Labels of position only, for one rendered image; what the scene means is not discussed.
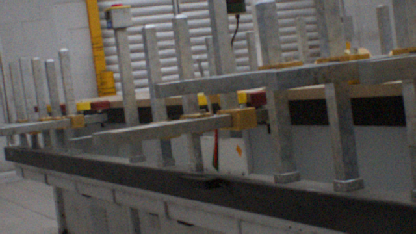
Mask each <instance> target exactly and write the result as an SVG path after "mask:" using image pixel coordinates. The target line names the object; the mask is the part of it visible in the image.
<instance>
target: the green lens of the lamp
mask: <svg viewBox="0 0 416 234"><path fill-rule="evenodd" d="M226 8H227V14H229V13H234V12H247V10H246V3H233V4H228V5H226Z"/></svg>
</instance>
